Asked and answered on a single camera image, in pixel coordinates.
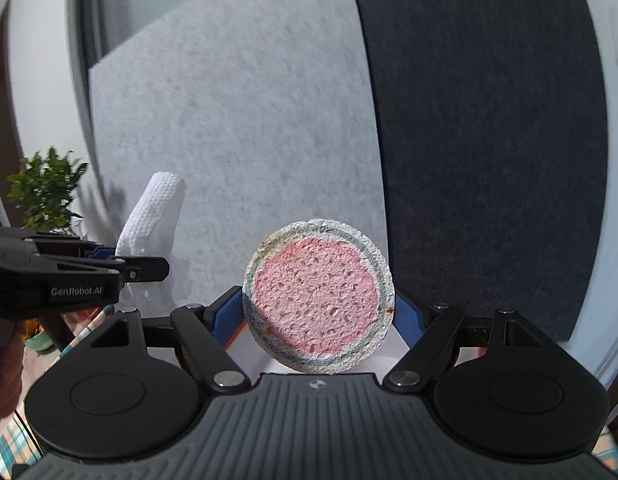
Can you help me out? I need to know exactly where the dark grey felt panel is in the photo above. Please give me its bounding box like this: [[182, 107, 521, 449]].
[[357, 0, 608, 341]]

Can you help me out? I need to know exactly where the round pink sponge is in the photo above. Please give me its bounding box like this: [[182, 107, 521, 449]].
[[241, 218, 396, 375]]

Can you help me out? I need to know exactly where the light grey felt panel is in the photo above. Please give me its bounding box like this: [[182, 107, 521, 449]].
[[90, 0, 388, 306]]

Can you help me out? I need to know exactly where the white paper towel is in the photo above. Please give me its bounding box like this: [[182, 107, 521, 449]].
[[116, 172, 192, 318]]

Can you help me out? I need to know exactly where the orange storage box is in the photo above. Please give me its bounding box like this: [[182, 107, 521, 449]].
[[227, 301, 409, 378]]

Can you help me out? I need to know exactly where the plaid tablecloth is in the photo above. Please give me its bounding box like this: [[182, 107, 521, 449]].
[[18, 310, 610, 479]]

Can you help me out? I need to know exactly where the green potted plant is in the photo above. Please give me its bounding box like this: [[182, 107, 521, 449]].
[[6, 146, 89, 235]]

